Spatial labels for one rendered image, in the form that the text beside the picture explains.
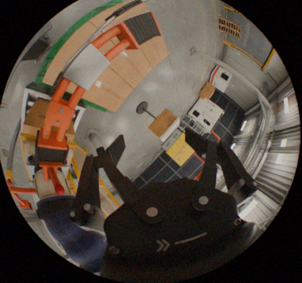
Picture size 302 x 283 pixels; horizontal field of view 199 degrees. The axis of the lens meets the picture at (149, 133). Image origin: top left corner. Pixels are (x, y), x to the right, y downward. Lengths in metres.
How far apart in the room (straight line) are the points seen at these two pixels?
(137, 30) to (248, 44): 9.50
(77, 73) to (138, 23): 0.14
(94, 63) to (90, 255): 0.47
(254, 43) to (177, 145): 11.27
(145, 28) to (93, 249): 0.56
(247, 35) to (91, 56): 9.40
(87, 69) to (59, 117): 0.10
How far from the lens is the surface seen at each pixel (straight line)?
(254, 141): 6.37
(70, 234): 0.36
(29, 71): 1.60
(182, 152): 7.32
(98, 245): 0.37
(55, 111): 0.20
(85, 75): 0.18
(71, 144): 0.44
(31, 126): 0.63
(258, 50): 9.66
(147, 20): 0.23
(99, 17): 1.00
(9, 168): 1.13
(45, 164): 0.29
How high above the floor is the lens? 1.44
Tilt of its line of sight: 22 degrees down
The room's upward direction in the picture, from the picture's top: 133 degrees clockwise
